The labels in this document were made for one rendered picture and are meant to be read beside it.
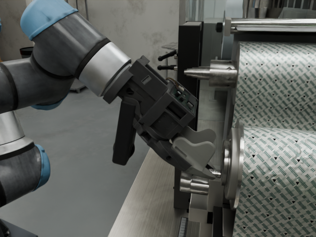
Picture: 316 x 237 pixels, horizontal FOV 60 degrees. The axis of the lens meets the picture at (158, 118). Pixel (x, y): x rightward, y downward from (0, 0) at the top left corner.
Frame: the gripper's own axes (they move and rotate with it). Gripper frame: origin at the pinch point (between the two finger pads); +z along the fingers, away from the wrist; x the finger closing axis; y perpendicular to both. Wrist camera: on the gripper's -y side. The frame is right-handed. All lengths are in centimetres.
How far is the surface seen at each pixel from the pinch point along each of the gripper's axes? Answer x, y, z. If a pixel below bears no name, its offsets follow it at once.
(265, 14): 67, 26, -2
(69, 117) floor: 279, -218, -67
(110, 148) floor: 209, -163, -1
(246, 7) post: 56, 23, -9
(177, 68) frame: 30.0, 1.5, -13.3
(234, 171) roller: -3.7, 5.1, 1.1
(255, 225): -4.6, 1.1, 9.3
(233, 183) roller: -4.0, 3.7, 2.3
